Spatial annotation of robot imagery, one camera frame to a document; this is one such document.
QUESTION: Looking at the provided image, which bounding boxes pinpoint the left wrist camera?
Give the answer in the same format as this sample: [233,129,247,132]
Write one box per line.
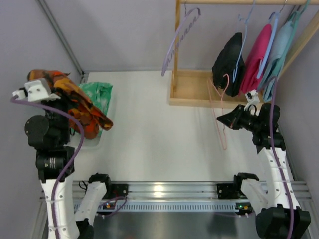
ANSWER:
[12,78,60,103]

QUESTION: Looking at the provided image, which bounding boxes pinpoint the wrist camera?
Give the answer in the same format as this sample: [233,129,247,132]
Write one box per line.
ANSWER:
[12,78,60,103]
[244,90,260,110]

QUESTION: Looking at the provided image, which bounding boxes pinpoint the blue hanger with pink trousers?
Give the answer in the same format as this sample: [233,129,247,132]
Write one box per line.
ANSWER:
[256,11,281,79]

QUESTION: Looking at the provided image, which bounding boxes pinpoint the wooden clothes rack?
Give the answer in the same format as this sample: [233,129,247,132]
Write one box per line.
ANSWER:
[169,0,319,109]

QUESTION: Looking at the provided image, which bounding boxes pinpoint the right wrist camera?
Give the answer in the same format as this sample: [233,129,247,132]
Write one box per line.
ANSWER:
[244,90,260,110]

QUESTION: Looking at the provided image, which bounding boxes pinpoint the pink plastic hanger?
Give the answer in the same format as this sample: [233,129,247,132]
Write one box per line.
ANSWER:
[206,73,230,151]

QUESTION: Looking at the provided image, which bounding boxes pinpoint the orange camouflage trousers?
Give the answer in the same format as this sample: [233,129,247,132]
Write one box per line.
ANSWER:
[27,69,113,140]

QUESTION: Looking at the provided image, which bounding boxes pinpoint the black trousers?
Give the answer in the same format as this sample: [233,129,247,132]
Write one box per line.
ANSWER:
[212,32,246,97]

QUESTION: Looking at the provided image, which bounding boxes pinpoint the lilac plastic hanger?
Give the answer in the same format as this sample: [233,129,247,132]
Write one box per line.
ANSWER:
[161,7,201,77]

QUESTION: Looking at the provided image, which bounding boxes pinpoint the teal plastic hanger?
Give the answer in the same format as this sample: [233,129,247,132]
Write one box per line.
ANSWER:
[288,0,311,39]

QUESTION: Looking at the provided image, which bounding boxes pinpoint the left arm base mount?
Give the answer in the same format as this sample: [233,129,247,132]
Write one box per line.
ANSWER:
[106,183,129,199]

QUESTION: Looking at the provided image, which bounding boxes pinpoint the green white trousers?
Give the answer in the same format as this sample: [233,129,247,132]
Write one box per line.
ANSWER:
[68,82,113,140]

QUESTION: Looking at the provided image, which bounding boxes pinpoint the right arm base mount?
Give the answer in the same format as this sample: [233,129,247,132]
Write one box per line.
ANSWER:
[216,183,247,200]

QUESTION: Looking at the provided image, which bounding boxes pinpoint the grey slotted cable duct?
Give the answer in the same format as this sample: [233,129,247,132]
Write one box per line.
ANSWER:
[97,201,252,213]

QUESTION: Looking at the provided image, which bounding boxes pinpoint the blue hanger with black trousers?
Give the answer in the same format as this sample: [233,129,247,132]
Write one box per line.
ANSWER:
[232,0,256,83]

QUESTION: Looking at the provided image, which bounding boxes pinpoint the aluminium rail frame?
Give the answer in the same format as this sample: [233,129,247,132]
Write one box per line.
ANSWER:
[29,0,312,239]

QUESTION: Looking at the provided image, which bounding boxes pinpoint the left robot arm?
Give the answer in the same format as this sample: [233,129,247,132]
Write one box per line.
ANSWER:
[24,100,112,239]

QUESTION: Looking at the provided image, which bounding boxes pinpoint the white plastic basket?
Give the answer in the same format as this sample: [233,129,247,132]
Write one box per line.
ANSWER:
[79,82,116,150]

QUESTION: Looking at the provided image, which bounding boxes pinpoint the pink trousers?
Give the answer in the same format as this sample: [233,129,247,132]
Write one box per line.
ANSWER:
[240,23,272,94]

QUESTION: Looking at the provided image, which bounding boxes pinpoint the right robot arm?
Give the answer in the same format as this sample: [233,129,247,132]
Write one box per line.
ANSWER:
[217,103,311,239]

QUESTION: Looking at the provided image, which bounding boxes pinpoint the light blue trousers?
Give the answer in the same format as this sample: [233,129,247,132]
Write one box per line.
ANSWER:
[257,20,294,102]

